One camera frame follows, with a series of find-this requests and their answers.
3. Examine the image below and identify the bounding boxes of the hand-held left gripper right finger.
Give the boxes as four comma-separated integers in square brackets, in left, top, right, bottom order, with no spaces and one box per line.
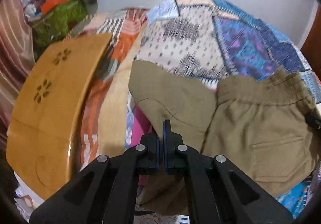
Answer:
[163,119,294,224]

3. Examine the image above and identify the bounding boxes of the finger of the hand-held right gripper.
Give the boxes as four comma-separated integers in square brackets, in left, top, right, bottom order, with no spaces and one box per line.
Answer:
[306,112,321,130]

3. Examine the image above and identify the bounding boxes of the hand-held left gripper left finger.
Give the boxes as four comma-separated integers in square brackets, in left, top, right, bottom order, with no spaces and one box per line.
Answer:
[29,132,161,224]

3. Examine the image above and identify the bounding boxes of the khaki pants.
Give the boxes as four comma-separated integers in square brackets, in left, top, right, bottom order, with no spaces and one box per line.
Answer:
[128,60,321,216]

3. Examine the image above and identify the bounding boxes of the orange striped blanket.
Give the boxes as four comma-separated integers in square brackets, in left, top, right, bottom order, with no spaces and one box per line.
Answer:
[65,8,151,177]

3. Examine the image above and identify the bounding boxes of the wooden folding lap desk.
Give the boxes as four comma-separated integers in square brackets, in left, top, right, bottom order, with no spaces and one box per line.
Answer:
[6,33,113,201]

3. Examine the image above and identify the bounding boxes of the blue patchwork quilt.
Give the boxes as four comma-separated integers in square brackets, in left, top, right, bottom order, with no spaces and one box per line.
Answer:
[125,0,321,219]

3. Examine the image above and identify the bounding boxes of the green patterned basket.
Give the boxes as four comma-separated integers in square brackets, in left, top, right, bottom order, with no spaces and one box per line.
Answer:
[31,0,88,46]

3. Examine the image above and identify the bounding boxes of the brown striped curtain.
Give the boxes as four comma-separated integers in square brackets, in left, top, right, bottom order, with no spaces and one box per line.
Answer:
[0,0,38,139]

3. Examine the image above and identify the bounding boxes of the orange box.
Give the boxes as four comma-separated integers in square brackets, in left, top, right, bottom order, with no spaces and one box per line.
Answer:
[40,0,72,14]

